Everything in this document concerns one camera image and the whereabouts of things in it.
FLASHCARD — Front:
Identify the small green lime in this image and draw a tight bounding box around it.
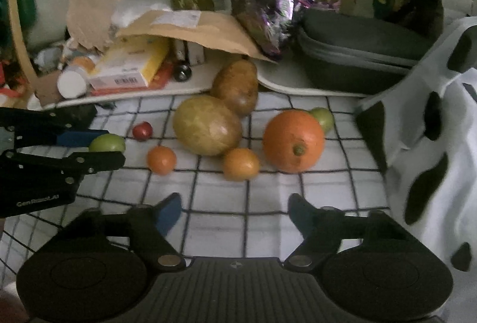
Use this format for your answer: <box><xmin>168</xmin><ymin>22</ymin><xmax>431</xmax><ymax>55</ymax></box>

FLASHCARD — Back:
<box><xmin>309</xmin><ymin>107</ymin><xmax>335</xmax><ymax>133</ymax></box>

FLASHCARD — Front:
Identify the small red fruit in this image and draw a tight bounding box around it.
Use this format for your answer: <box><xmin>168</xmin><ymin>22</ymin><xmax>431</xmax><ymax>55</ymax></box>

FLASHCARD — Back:
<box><xmin>132</xmin><ymin>121</ymin><xmax>154</xmax><ymax>141</ymax></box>

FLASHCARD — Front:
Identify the brown paper envelope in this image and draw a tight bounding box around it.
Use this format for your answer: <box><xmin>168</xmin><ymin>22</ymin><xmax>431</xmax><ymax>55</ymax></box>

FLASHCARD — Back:
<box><xmin>117</xmin><ymin>10</ymin><xmax>270</xmax><ymax>61</ymax></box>

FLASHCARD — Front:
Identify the white cap orange bottle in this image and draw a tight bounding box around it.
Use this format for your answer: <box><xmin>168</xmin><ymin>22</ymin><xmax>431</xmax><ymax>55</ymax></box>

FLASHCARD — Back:
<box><xmin>57</xmin><ymin>56</ymin><xmax>95</xmax><ymax>99</ymax></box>

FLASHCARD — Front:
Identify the black zip case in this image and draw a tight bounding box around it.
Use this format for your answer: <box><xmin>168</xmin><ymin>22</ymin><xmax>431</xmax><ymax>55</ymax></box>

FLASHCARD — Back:
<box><xmin>293</xmin><ymin>8</ymin><xmax>433</xmax><ymax>95</ymax></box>

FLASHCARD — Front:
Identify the brown pear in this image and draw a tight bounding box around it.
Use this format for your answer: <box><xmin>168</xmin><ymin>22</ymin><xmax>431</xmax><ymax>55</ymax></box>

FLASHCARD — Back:
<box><xmin>209</xmin><ymin>59</ymin><xmax>259</xmax><ymax>117</ymax></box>

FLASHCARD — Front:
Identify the white tray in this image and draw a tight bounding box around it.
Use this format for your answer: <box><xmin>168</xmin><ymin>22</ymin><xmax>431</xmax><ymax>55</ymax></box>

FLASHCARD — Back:
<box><xmin>27</xmin><ymin>49</ymin><xmax>365</xmax><ymax>111</ymax></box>

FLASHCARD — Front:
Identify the small orange tangerine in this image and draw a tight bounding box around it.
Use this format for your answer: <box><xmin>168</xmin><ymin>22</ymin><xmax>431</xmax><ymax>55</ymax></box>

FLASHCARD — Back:
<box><xmin>146</xmin><ymin>145</ymin><xmax>177</xmax><ymax>176</ymax></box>

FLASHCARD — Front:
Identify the small black bottle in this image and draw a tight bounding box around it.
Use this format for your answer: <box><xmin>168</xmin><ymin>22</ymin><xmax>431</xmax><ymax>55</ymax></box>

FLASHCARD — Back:
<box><xmin>172</xmin><ymin>39</ymin><xmax>192</xmax><ymax>82</ymax></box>

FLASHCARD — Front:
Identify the wooden chair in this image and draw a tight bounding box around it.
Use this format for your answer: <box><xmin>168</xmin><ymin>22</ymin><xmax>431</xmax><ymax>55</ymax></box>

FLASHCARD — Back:
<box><xmin>7</xmin><ymin>0</ymin><xmax>38</xmax><ymax>89</ymax></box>

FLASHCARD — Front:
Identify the torn brown paper bag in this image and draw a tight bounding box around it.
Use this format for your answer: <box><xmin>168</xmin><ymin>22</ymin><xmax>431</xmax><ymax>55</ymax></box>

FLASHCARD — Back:
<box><xmin>66</xmin><ymin>0</ymin><xmax>121</xmax><ymax>52</ymax></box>

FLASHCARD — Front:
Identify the checked white tablecloth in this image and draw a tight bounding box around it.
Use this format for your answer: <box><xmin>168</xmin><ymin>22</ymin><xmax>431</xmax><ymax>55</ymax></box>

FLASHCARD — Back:
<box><xmin>1</xmin><ymin>92</ymin><xmax>389</xmax><ymax>284</ymax></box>

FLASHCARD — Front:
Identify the cow print cloth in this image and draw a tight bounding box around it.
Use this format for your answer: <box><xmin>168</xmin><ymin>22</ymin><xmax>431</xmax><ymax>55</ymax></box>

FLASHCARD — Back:
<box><xmin>355</xmin><ymin>17</ymin><xmax>476</xmax><ymax>322</ymax></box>

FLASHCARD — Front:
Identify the yellow white medicine box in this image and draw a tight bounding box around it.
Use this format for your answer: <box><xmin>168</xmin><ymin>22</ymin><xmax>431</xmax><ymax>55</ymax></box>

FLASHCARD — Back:
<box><xmin>89</xmin><ymin>35</ymin><xmax>170</xmax><ymax>90</ymax></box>

